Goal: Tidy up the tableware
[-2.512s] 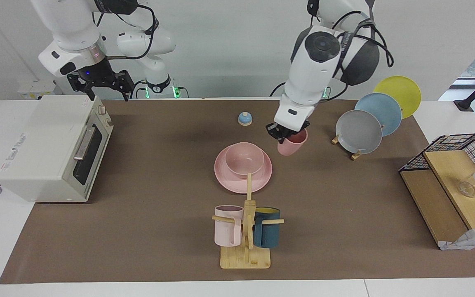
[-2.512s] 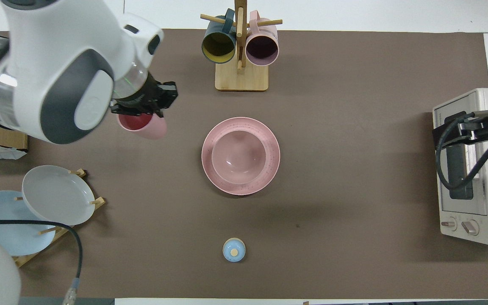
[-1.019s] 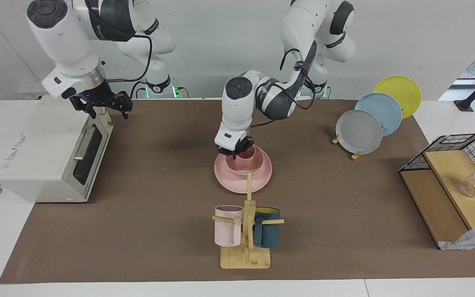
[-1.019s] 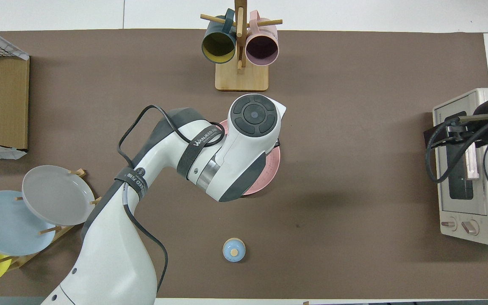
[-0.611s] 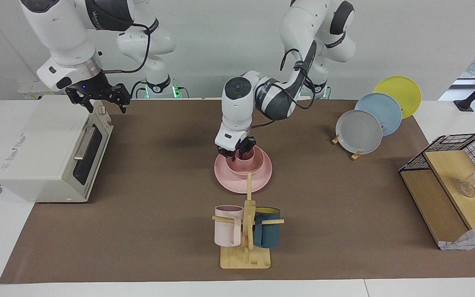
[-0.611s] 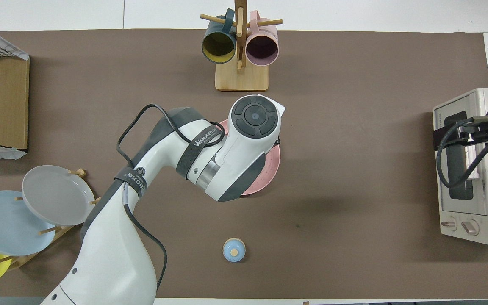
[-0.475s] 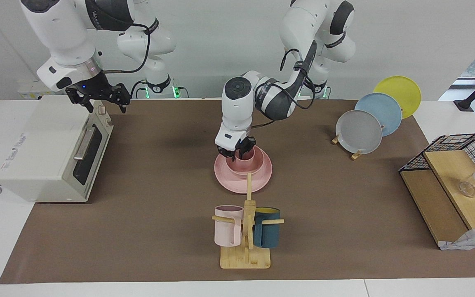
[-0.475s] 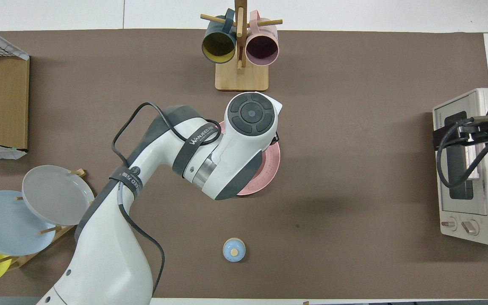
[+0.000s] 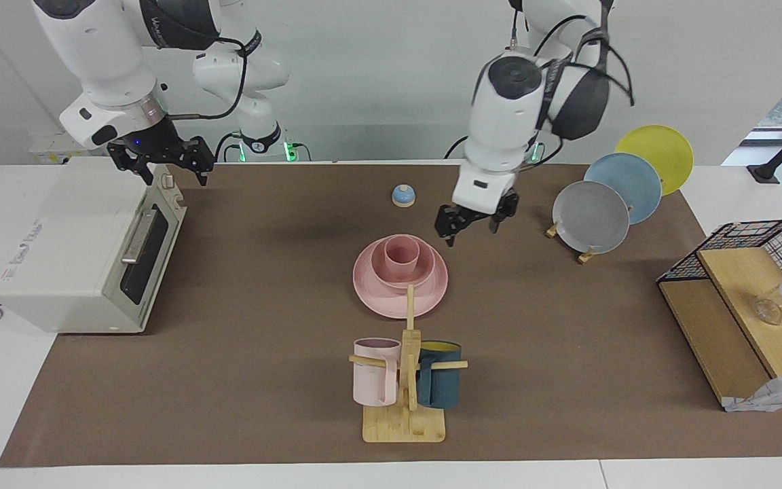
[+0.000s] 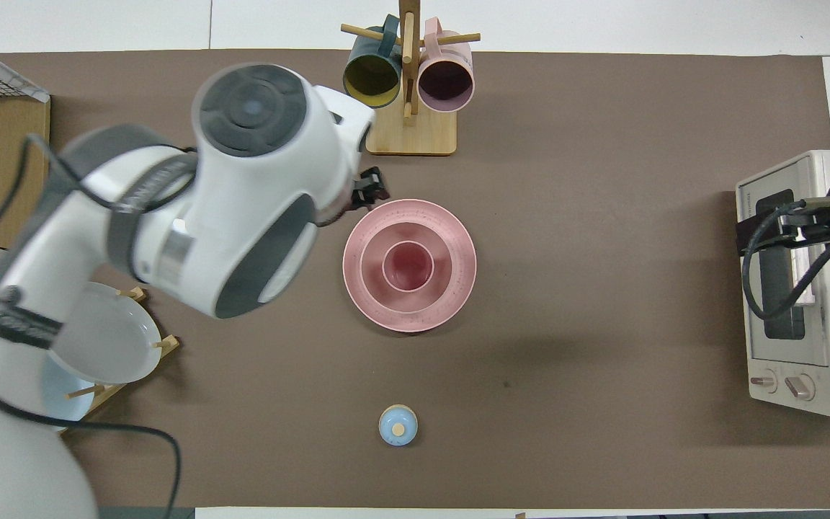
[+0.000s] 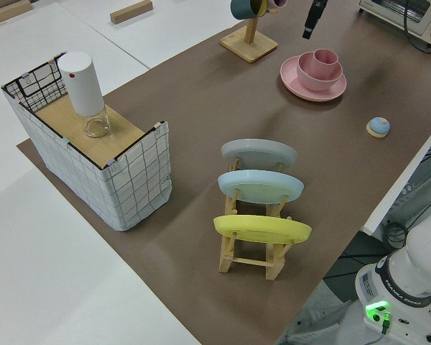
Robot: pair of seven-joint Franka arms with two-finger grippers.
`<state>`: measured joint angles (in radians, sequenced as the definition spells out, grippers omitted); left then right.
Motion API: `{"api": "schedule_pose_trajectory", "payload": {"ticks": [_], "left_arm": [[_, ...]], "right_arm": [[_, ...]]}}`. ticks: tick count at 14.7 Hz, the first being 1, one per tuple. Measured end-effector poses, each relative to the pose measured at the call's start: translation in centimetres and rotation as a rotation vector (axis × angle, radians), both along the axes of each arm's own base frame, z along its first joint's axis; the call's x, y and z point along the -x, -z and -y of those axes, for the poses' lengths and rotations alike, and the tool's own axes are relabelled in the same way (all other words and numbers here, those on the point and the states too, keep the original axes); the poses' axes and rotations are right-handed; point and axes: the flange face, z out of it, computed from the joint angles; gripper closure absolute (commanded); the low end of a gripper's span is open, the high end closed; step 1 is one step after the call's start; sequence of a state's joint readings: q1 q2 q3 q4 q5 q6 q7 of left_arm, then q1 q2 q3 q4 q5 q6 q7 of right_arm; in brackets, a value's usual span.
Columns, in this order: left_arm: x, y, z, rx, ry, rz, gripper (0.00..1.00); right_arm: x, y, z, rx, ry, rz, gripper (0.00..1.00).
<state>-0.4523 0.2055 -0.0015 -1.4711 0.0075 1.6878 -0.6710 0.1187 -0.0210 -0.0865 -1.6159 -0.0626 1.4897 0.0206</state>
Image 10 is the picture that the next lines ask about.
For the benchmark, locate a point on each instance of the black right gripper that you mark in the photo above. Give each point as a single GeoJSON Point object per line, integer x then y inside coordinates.
{"type": "Point", "coordinates": [808, 223]}

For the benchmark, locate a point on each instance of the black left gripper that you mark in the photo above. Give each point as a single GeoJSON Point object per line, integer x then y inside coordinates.
{"type": "Point", "coordinates": [359, 196]}

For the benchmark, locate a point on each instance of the pink cup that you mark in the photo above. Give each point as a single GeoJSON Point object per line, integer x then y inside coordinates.
{"type": "Point", "coordinates": [408, 267]}

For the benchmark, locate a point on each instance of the pink bowl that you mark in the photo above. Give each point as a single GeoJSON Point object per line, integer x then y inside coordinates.
{"type": "Point", "coordinates": [409, 303]}

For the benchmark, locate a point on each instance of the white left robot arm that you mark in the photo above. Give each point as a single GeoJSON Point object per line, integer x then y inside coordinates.
{"type": "Point", "coordinates": [242, 194]}

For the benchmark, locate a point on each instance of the wooden mug tree stand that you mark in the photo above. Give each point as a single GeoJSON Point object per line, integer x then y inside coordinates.
{"type": "Point", "coordinates": [411, 137]}

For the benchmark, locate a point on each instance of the dark green mug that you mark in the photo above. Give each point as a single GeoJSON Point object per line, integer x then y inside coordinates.
{"type": "Point", "coordinates": [372, 79]}

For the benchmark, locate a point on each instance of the pink mug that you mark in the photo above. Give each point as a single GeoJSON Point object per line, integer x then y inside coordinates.
{"type": "Point", "coordinates": [446, 83]}

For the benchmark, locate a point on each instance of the pink speckled plate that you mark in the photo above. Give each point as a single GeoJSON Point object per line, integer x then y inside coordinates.
{"type": "Point", "coordinates": [409, 323]}

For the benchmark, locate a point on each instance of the toaster oven knob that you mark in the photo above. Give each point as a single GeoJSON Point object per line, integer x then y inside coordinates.
{"type": "Point", "coordinates": [764, 380]}
{"type": "Point", "coordinates": [800, 387]}

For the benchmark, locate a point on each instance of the brown table mat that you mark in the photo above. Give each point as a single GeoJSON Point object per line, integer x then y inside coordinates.
{"type": "Point", "coordinates": [602, 108]}

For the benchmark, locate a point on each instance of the wooden plate rack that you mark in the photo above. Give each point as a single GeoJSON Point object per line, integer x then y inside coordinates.
{"type": "Point", "coordinates": [166, 346]}

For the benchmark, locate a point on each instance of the grey plate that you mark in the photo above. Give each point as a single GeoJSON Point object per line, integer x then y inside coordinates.
{"type": "Point", "coordinates": [116, 346]}

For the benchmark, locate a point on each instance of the light blue plate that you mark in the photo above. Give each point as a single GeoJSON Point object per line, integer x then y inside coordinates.
{"type": "Point", "coordinates": [69, 400]}

